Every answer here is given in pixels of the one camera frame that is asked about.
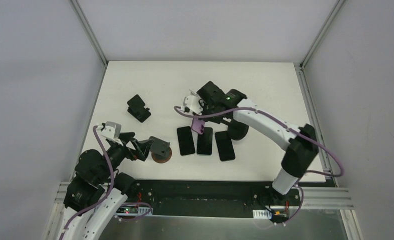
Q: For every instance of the silver metal phone stand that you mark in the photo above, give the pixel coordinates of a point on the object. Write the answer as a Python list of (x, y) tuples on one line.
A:
[(194, 94)]

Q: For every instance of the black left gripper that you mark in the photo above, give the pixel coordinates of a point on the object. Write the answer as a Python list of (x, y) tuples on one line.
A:
[(130, 145)]

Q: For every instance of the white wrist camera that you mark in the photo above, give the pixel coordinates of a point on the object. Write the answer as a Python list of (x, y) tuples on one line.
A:
[(193, 104), (111, 131)]

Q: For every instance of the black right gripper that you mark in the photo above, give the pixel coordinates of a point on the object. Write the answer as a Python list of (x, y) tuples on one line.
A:
[(205, 112)]

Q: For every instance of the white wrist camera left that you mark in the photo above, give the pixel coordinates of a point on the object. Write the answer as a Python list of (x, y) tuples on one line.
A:
[(111, 131)]

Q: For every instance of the black folding phone stand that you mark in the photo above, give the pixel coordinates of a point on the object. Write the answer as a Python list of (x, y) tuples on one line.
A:
[(137, 108)]

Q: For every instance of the black phone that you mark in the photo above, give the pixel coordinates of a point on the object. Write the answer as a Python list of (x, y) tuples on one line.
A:
[(185, 141), (225, 147)]

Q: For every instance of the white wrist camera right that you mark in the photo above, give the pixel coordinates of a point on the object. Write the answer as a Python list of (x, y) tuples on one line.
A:
[(193, 104)]

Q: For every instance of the grey stand with brown base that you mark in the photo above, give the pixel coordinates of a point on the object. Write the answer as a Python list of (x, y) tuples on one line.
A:
[(160, 150)]

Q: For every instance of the aluminium frame rail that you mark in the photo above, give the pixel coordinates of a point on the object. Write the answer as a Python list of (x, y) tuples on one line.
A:
[(327, 198)]

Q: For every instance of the black round disc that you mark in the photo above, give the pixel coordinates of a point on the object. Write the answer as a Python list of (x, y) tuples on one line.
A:
[(237, 130)]

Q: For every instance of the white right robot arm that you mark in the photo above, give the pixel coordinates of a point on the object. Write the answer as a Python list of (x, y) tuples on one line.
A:
[(298, 142)]

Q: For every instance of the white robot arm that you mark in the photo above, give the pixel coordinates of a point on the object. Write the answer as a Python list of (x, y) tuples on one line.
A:
[(92, 198)]

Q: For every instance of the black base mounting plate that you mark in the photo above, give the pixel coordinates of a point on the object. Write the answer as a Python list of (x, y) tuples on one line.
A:
[(219, 199)]

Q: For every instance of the dark phone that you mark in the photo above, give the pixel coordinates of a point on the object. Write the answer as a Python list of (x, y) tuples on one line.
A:
[(205, 142)]

